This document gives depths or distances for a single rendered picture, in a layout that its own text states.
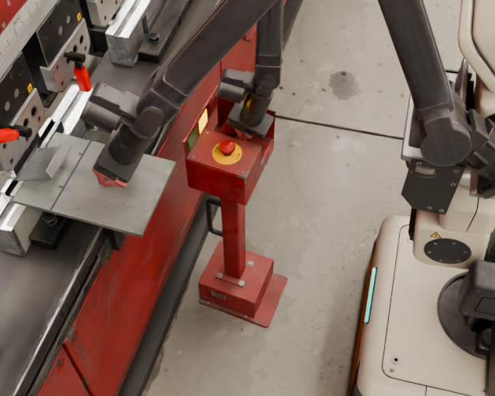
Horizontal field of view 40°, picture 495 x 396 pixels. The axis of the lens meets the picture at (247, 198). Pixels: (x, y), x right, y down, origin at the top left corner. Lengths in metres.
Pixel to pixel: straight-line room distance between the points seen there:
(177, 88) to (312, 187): 1.55
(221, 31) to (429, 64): 0.30
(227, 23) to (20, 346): 0.71
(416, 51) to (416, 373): 1.13
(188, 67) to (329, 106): 1.82
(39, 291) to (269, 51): 0.69
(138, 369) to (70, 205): 0.95
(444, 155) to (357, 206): 1.45
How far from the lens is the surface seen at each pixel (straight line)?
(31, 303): 1.38
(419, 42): 1.00
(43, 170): 1.35
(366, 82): 2.95
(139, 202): 1.30
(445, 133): 1.07
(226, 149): 1.61
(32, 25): 1.25
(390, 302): 2.02
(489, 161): 1.14
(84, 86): 1.38
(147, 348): 2.19
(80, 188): 1.34
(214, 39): 1.01
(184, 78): 1.05
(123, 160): 1.21
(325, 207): 2.51
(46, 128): 1.46
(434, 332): 2.01
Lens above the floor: 2.05
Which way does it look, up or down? 55 degrees down
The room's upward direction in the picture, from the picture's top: straight up
